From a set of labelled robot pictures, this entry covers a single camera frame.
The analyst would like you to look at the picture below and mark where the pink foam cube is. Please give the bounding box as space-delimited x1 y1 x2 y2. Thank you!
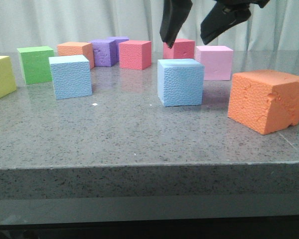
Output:
195 45 234 81

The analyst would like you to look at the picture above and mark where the green foam cube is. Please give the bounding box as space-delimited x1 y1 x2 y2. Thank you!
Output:
17 46 54 85

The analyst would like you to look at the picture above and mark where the red textured foam cube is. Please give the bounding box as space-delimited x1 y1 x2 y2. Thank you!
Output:
119 40 151 70

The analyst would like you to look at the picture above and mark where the damaged orange foam cube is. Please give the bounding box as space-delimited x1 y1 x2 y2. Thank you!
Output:
228 70 299 135

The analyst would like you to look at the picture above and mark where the orange textured foam cube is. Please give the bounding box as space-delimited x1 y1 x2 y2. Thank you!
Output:
57 42 95 69

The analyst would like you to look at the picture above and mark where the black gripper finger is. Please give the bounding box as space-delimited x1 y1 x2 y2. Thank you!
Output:
159 0 192 48
200 1 252 46

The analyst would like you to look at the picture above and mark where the purple foam cube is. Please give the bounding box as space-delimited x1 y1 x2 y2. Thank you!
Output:
107 36 129 61
89 39 118 67

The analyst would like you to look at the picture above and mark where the light blue foam cube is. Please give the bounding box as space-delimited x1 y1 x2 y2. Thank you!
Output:
157 59 204 107
49 55 92 100

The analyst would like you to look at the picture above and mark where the pale green curtain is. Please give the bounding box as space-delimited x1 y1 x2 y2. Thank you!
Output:
0 0 299 52

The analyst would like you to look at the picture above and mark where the yellow foam cube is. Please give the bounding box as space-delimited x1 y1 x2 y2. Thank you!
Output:
0 56 17 98

